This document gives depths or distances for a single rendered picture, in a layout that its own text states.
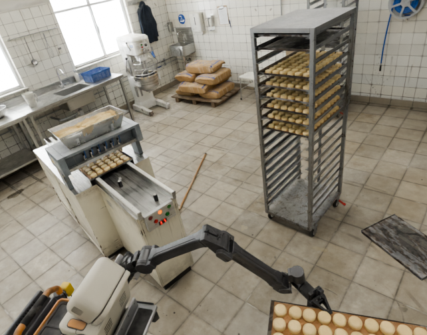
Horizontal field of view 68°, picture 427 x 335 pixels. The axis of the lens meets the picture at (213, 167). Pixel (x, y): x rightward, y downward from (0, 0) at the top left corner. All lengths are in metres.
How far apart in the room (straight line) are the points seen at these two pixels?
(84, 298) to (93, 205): 1.68
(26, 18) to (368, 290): 5.61
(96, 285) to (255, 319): 1.54
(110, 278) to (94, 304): 0.11
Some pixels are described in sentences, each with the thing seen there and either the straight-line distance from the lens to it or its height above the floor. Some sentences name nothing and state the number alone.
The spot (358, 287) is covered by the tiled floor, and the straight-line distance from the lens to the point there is 2.83.
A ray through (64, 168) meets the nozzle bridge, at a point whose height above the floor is 1.09.
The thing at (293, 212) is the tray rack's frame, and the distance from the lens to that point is 3.14.
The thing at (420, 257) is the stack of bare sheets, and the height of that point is 0.02.
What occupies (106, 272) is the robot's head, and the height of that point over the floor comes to 1.29.
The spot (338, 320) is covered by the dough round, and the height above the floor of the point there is 1.01.
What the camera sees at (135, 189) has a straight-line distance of 2.60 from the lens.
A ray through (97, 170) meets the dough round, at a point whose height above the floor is 0.92.
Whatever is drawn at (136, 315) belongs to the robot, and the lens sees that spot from 1.62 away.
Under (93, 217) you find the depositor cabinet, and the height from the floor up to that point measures 0.56.
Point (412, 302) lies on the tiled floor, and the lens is 2.85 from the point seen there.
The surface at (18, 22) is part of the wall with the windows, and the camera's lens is 5.92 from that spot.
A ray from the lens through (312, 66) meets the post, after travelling 2.23.
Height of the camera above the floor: 2.24
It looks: 32 degrees down
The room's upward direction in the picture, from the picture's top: 10 degrees counter-clockwise
